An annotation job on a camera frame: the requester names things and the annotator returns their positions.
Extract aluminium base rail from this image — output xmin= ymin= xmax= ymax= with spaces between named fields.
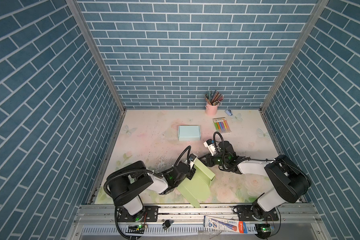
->
xmin=67 ymin=203 xmax=330 ymax=240

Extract light green paper box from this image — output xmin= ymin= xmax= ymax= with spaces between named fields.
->
xmin=177 ymin=159 xmax=216 ymax=208

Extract left black corrugated cable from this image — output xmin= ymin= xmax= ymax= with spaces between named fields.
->
xmin=103 ymin=145 xmax=192 ymax=240

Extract light blue paper box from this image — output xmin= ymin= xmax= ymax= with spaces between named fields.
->
xmin=178 ymin=125 xmax=201 ymax=142

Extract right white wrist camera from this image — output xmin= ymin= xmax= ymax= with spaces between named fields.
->
xmin=204 ymin=139 xmax=218 ymax=156

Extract coloured pencils bundle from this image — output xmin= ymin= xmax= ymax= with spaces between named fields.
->
xmin=204 ymin=91 xmax=224 ymax=106

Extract pack of coloured markers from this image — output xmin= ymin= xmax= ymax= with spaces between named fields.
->
xmin=213 ymin=117 xmax=231 ymax=134

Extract pink pencil cup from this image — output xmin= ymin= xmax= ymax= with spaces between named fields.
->
xmin=205 ymin=104 xmax=219 ymax=116

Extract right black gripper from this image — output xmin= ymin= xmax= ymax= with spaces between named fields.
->
xmin=196 ymin=153 xmax=228 ymax=168

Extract right black cable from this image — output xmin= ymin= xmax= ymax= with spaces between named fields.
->
xmin=212 ymin=131 xmax=313 ymax=187

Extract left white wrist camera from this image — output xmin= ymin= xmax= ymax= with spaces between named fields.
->
xmin=186 ymin=154 xmax=197 ymax=171

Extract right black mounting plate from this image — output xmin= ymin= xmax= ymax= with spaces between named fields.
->
xmin=233 ymin=204 xmax=279 ymax=222

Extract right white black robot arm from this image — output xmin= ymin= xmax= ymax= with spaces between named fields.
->
xmin=200 ymin=139 xmax=312 ymax=216

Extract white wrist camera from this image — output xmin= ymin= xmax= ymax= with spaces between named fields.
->
xmin=186 ymin=154 xmax=197 ymax=171
xmin=204 ymin=139 xmax=218 ymax=156

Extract left green circuit board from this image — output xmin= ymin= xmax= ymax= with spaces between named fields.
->
xmin=126 ymin=225 xmax=146 ymax=235

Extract right green lit device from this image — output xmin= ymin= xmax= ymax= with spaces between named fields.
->
xmin=255 ymin=224 xmax=272 ymax=240

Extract white red blue package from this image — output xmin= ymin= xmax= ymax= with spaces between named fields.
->
xmin=204 ymin=216 xmax=248 ymax=234

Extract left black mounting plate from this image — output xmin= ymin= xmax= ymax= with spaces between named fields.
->
xmin=117 ymin=206 xmax=159 ymax=223

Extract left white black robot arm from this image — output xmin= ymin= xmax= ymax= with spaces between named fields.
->
xmin=103 ymin=161 xmax=196 ymax=219

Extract small black knob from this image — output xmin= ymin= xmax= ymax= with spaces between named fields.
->
xmin=163 ymin=220 xmax=172 ymax=231

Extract black mounting plate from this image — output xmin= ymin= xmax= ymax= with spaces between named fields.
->
xmin=117 ymin=206 xmax=159 ymax=223
xmin=233 ymin=204 xmax=279 ymax=222

